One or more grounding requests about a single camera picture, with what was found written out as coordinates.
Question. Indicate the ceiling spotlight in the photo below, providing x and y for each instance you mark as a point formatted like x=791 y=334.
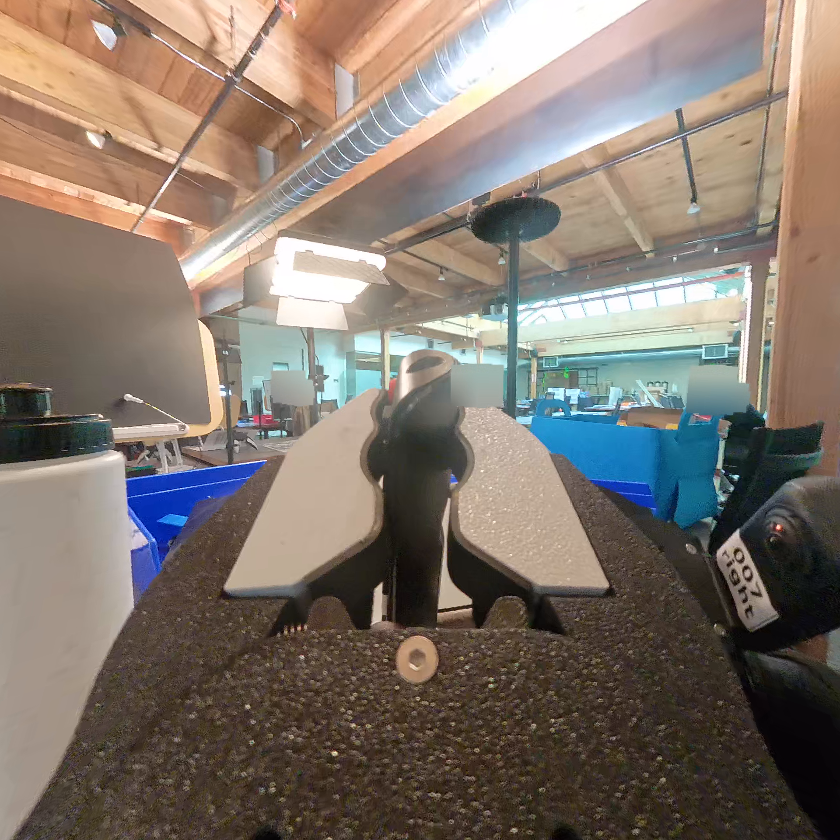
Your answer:
x=96 y=138

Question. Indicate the white plastic bottle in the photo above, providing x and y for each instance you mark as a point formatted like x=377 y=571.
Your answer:
x=59 y=590

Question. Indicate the black wood-edged panel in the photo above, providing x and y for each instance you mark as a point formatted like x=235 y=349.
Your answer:
x=98 y=315

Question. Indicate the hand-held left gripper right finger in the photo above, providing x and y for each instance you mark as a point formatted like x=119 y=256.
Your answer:
x=525 y=518

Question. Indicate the white track spotlight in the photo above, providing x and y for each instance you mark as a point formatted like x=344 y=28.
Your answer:
x=105 y=34

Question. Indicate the black tripod pole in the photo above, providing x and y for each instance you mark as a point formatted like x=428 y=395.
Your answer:
x=228 y=394

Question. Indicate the small blue bin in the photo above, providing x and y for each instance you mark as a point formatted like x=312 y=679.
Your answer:
x=623 y=495

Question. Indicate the silver spiral air duct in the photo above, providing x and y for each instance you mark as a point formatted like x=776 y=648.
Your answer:
x=367 y=131

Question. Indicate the black floor lamp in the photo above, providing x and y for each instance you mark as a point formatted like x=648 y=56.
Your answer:
x=515 y=220

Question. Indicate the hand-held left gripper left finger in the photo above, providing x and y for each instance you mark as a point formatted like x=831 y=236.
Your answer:
x=315 y=512

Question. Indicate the wooden post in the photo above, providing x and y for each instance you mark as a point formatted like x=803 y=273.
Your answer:
x=807 y=229

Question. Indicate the white panel stand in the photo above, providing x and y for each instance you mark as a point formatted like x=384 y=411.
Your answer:
x=151 y=430

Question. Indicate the black curved electronic device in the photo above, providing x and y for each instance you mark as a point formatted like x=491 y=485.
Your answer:
x=417 y=499

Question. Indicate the softbox light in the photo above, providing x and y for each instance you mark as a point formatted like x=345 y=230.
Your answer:
x=321 y=275

